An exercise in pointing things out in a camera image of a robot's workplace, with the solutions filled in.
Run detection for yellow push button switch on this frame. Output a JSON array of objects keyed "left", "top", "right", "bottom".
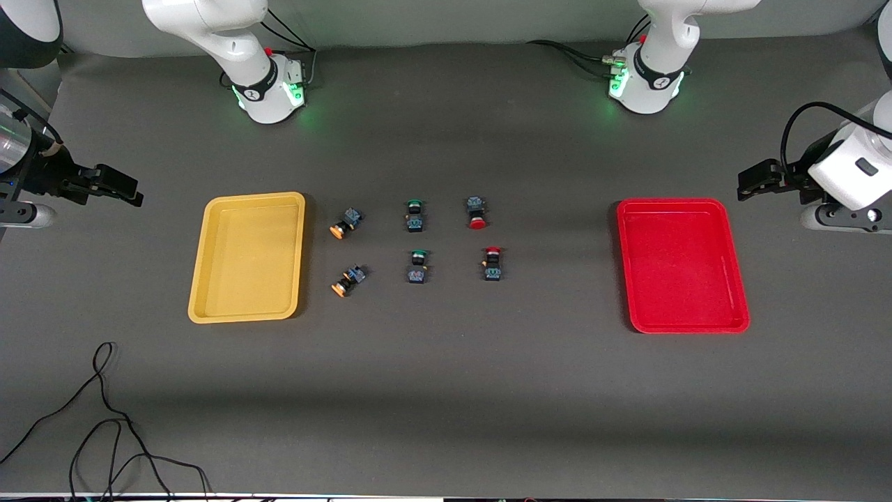
[
  {"left": 330, "top": 264, "right": 368, "bottom": 299},
  {"left": 329, "top": 207, "right": 365, "bottom": 241}
]

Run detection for red plastic tray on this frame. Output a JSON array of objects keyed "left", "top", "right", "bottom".
[{"left": 617, "top": 198, "right": 751, "bottom": 335}]

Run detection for yellow plastic tray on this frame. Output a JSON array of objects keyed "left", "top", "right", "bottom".
[{"left": 187, "top": 192, "right": 307, "bottom": 325}]

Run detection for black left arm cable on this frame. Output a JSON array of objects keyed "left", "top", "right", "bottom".
[{"left": 779, "top": 102, "right": 875, "bottom": 183}]

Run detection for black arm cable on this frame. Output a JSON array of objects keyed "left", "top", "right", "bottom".
[
  {"left": 779, "top": 102, "right": 875, "bottom": 183},
  {"left": 0, "top": 89, "right": 65, "bottom": 147}
]

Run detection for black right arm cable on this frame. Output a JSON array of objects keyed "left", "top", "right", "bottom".
[{"left": 0, "top": 89, "right": 65, "bottom": 147}]

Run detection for thin black loose cable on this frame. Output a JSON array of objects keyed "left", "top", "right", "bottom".
[{"left": 0, "top": 341, "right": 213, "bottom": 502}]

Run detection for black right arm base cables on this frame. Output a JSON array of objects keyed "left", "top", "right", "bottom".
[{"left": 220, "top": 7, "right": 318, "bottom": 91}]

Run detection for black arm base cables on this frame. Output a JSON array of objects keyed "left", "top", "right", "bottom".
[
  {"left": 220, "top": 7, "right": 318, "bottom": 91},
  {"left": 526, "top": 14, "right": 652, "bottom": 77}
]

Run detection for black left arm base cables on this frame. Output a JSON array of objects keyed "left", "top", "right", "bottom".
[{"left": 526, "top": 14, "right": 652, "bottom": 77}]

